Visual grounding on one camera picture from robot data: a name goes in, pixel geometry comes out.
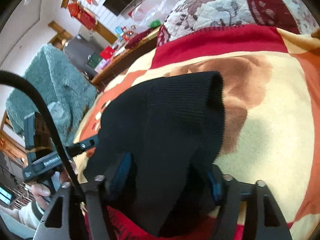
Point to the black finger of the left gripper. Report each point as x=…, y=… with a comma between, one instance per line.
x=83, y=146

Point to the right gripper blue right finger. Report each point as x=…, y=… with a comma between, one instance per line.
x=216, y=179

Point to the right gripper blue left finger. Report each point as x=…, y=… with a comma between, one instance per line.
x=117, y=176

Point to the black pants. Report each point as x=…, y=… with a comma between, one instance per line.
x=173, y=128

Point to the white sleeve forearm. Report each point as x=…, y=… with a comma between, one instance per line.
x=24, y=222

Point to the person's left hand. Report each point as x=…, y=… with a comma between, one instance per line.
x=40, y=191

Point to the teal fluffy garment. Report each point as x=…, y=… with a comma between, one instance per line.
x=66, y=92

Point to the wooden cabinet counter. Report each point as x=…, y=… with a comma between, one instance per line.
x=124, y=60

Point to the grey refrigerator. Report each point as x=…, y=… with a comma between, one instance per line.
x=79, y=51

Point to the red gift box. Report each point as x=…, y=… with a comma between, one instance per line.
x=107, y=53

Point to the checkered fleece blanket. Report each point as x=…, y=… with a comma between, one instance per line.
x=269, y=155

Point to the small toy figurines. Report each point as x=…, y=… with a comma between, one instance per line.
x=123, y=33

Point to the dark red cloth on counter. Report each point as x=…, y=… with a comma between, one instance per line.
x=137, y=38

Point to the red hanging decoration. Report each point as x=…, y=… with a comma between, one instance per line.
x=84, y=17

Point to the clear plastic bag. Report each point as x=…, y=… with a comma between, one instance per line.
x=151, y=13

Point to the floral white red pillow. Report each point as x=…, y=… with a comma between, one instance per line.
x=188, y=16

